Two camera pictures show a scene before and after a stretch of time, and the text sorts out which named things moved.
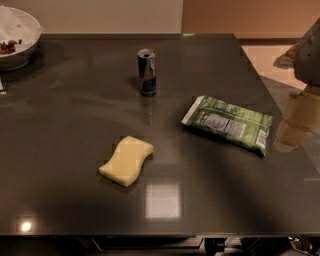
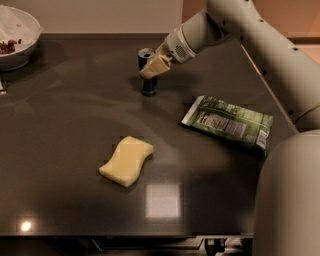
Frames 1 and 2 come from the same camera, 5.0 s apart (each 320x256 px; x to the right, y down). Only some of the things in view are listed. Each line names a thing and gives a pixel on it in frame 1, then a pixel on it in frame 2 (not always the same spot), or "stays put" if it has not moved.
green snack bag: [247, 127] stays put
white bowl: [20, 36] stays put
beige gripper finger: [289, 136] -> [155, 67]
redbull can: [147, 71] stays put
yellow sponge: [127, 161] stays put
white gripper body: [308, 61] -> [175, 46]
